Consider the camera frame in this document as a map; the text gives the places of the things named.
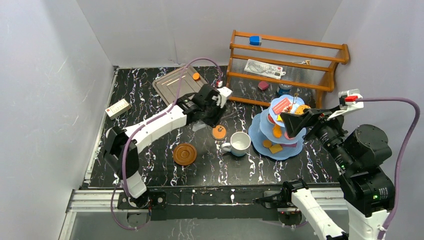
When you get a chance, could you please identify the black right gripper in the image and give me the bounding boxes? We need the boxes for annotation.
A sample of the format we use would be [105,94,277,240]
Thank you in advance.
[278,104,354,170]

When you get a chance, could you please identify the pink round macaron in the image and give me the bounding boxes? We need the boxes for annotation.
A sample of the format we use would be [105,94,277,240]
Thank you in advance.
[284,132,295,140]

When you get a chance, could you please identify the brown chocolate chip cookie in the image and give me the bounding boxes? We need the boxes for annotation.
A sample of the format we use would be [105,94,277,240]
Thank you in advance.
[294,104,311,115]

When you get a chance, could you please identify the steel food tongs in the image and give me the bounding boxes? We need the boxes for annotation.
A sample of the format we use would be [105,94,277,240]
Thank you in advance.
[191,111,238,132]

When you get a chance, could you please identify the orange oval pastry piece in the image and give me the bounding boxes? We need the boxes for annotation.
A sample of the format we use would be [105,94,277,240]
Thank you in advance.
[272,124,283,139]

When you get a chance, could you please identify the magenta cake wedge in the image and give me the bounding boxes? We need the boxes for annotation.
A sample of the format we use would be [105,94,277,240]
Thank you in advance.
[280,142,298,148]

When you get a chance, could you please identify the pink layered cake slice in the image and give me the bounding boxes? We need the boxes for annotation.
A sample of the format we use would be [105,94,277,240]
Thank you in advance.
[271,97,292,115]

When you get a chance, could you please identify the red sprinkled donut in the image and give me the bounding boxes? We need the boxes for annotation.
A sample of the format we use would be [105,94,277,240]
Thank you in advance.
[267,114,276,125]

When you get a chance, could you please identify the small orange round cookie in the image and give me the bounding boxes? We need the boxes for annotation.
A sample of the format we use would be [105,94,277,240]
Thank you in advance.
[192,72,200,81]

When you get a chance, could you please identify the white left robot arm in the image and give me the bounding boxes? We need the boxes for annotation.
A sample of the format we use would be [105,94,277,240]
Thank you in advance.
[103,84,232,208]

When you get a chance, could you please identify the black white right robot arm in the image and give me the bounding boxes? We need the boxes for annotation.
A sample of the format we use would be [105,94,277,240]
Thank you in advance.
[253,108,396,240]

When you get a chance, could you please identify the blue three-tier cake stand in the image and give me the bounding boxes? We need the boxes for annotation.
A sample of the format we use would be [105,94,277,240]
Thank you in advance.
[248,94,306,161]

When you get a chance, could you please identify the orange black round coaster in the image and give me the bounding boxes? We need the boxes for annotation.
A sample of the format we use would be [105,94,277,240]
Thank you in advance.
[211,125,227,141]

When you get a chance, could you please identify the blue lidded jar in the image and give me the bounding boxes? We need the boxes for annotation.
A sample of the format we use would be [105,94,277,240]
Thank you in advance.
[276,84,293,97]

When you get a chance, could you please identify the steel serving tray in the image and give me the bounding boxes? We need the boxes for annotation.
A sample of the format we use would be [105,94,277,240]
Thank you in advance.
[152,66,207,106]

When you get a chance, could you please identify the maroon heart-shaped object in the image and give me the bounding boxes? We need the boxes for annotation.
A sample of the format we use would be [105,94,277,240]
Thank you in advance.
[257,81,270,91]

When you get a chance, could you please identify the brown wooden round coaster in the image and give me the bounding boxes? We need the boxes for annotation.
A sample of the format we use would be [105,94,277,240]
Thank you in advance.
[172,143,197,166]

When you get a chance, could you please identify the white ceramic mug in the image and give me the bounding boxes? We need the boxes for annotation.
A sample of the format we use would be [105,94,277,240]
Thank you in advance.
[220,131,251,157]

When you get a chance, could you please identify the wooden two-tier shelf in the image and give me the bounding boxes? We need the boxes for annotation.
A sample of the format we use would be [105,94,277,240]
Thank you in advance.
[226,30,350,107]

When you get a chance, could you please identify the packaged ruler protractor set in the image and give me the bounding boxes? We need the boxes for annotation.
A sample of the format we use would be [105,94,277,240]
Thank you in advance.
[244,59,286,80]

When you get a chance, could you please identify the small white cardboard box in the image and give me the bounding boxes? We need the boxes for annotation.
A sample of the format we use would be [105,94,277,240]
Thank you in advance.
[105,99,131,120]

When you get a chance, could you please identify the blue block on shelf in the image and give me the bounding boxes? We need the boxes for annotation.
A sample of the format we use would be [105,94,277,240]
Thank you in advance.
[249,35,262,46]

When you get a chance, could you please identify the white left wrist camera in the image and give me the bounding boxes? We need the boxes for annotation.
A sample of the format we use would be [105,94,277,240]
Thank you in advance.
[216,80,233,109]

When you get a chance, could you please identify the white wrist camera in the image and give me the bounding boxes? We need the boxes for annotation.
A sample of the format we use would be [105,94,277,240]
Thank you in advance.
[216,80,233,109]
[327,89,364,121]

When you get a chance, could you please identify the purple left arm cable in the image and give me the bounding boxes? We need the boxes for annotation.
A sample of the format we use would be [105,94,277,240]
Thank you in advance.
[110,57,223,232]

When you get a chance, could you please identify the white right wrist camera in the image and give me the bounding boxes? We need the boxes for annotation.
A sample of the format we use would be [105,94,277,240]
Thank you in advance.
[327,89,364,121]

